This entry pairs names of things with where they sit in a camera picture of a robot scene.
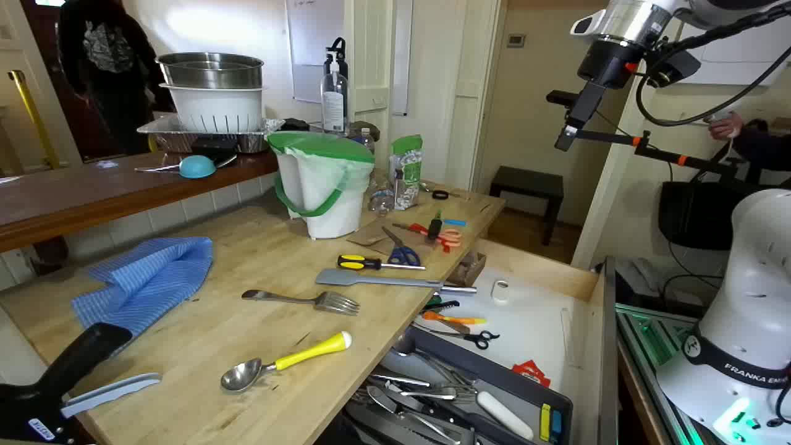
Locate blue-handled scissors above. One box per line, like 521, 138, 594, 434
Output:
378, 226, 426, 269

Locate small yellow utensil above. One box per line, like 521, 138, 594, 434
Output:
537, 400, 554, 443

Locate dark wooden bar ledge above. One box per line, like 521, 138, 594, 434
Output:
0, 152, 279, 254

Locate yellow pole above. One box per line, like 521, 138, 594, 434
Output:
8, 69, 60, 169

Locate white bin with green bag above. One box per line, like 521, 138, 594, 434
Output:
264, 131, 378, 243

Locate orange-handled peeler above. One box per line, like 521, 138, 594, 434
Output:
418, 306, 489, 333

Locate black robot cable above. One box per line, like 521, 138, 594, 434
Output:
633, 3, 791, 131

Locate black tripod with orange clamps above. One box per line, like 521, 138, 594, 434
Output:
543, 86, 743, 181

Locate clear crumpled wrapper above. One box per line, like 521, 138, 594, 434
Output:
366, 184, 400, 217

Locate person with dark sleeve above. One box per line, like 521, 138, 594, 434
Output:
706, 110, 791, 175

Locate white bottle with black pump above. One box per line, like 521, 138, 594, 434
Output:
318, 34, 350, 137

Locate white-handled knife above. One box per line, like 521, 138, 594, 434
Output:
448, 374, 539, 443

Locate blue checked cloth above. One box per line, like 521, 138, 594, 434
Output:
72, 236, 218, 340

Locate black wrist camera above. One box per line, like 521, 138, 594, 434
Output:
646, 49, 705, 90

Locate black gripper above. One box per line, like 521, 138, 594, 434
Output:
551, 34, 649, 154

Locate red-handled pliers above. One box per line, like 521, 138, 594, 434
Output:
391, 221, 465, 254

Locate black-handled scissors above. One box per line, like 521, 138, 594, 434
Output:
416, 322, 501, 352

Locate black serving spoon metal handle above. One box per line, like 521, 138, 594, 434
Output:
343, 387, 476, 445

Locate yellow and black screwdriver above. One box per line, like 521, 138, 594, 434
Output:
337, 253, 428, 275

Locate large grey spoon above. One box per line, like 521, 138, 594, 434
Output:
378, 350, 454, 392

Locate long grey spatula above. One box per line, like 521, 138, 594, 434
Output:
316, 268, 480, 298

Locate small red plastic tool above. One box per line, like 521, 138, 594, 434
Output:
509, 359, 554, 392

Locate teal round bowl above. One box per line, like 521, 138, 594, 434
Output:
177, 154, 219, 181

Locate white plastic colander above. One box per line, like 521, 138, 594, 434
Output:
158, 81, 275, 137

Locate black low stool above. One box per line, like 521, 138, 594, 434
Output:
488, 163, 565, 247

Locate person in black clothes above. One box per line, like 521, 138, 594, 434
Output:
56, 0, 171, 159

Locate yellow-handled metal scoop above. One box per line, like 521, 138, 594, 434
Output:
219, 330, 355, 395

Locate grey-blue handled peeler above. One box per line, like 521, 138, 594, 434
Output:
60, 371, 164, 420

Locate metal fork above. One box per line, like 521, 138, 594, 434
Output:
239, 287, 360, 317

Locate white board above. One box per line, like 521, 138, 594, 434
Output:
682, 32, 791, 90

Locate wooden drawer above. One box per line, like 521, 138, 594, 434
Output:
329, 237, 621, 445

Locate black bag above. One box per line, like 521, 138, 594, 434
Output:
658, 179, 748, 253

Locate grey cutlery tray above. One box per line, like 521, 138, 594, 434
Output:
340, 325, 577, 445

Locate green and white bag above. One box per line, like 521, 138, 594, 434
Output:
387, 134, 426, 214

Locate large metal pot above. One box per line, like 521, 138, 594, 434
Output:
155, 49, 268, 91

